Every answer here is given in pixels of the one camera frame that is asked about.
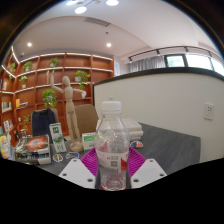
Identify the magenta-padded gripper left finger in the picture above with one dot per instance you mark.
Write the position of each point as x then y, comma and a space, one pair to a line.
76, 172

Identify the colourful sticker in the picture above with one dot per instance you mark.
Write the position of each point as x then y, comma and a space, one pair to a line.
57, 157
136, 144
72, 155

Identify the white wall socket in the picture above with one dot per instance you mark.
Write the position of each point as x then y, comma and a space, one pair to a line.
209, 111

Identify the tall green-white carton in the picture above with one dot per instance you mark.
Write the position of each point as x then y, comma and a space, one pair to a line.
57, 136

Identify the small green-white box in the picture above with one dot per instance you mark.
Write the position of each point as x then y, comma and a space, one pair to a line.
87, 141

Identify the wooden artist mannequin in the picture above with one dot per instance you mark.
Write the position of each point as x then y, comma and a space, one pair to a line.
70, 106

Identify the black chair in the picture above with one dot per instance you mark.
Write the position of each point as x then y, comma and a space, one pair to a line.
43, 123

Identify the grey curtain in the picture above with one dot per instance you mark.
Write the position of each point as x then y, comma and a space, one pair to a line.
146, 64

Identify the window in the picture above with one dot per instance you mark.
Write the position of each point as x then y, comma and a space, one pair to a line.
196, 61

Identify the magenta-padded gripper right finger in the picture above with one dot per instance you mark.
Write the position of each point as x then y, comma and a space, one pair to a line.
149, 171

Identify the tan chair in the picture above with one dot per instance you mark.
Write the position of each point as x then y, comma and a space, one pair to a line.
87, 118

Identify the multi-bulb ceiling lamp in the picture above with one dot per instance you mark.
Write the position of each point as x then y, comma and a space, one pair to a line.
80, 9

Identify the clear plastic water bottle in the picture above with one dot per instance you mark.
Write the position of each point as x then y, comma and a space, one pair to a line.
111, 146

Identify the wooden shelf unit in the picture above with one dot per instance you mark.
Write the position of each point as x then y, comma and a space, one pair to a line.
36, 83

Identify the stack of dark books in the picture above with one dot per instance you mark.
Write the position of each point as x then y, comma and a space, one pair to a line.
35, 148

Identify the recessed ceiling light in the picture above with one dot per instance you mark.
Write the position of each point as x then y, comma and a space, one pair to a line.
108, 44
29, 44

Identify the ceiling air vent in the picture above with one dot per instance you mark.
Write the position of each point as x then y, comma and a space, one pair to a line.
96, 22

